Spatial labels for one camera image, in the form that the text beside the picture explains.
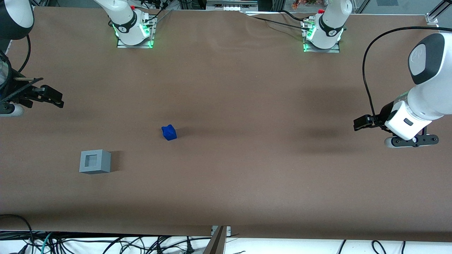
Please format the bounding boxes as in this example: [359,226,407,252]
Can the aluminium profile post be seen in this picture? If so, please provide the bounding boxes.
[203,226,227,254]

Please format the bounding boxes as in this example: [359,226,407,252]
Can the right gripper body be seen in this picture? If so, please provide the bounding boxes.
[0,58,34,106]

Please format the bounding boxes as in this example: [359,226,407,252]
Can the black base power cable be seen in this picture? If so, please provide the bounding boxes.
[240,10,313,31]

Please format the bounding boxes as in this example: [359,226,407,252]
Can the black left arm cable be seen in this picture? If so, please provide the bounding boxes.
[362,26,440,125]

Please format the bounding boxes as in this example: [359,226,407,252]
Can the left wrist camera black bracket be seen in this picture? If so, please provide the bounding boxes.
[384,133,439,149]

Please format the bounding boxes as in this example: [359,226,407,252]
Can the gray cube base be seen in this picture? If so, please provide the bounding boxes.
[79,149,112,175]

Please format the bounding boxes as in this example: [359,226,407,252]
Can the teal floor cable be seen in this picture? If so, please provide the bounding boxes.
[35,231,54,254]

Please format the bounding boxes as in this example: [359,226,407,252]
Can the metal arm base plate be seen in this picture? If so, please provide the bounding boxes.
[301,19,340,54]
[116,14,156,49]

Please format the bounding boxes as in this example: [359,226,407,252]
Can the blue plastic part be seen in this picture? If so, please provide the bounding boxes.
[161,124,177,141]

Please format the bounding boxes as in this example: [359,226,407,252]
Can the black looped floor cable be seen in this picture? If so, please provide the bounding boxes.
[0,214,35,254]

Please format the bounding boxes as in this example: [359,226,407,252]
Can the brown table cover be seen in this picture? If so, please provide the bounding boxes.
[0,6,452,242]

